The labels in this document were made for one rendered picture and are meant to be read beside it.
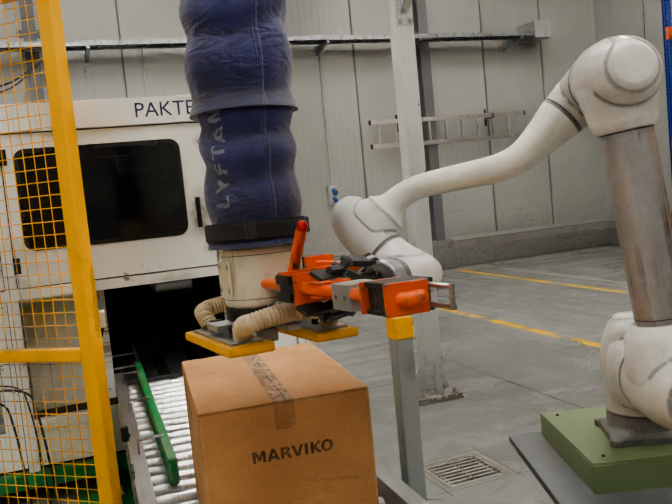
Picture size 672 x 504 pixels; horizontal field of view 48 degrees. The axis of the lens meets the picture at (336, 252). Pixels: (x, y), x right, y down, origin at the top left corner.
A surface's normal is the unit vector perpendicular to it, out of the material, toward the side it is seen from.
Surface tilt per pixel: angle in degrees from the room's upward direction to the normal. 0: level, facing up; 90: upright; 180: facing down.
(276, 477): 90
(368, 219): 65
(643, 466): 90
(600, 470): 90
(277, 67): 98
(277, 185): 74
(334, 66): 90
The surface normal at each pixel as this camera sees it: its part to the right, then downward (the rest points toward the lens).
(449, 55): 0.36, 0.04
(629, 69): -0.07, -0.04
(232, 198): -0.36, -0.11
